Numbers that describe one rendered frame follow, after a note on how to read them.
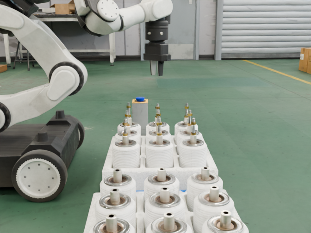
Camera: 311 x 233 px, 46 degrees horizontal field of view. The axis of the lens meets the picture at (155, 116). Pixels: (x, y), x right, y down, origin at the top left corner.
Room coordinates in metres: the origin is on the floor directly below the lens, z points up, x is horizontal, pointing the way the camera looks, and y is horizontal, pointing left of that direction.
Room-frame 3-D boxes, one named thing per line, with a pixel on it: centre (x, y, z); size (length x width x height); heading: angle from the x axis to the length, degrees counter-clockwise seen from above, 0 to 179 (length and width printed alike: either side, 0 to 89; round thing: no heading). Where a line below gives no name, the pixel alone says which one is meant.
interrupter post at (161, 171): (0.91, -0.02, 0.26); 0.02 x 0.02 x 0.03
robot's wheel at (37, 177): (1.28, 0.44, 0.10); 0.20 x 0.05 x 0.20; 93
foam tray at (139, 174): (1.32, -0.01, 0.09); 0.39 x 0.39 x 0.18; 1
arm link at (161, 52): (1.44, 0.00, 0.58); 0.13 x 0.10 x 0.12; 50
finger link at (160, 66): (1.43, -0.02, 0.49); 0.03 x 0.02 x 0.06; 140
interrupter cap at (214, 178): (0.91, -0.13, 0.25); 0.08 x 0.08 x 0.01
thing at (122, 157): (1.20, 0.10, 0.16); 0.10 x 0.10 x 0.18
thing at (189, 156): (1.21, -0.13, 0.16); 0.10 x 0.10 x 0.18
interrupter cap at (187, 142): (1.21, -0.13, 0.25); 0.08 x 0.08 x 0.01
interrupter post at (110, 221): (0.67, 0.09, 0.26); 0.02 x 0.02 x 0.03
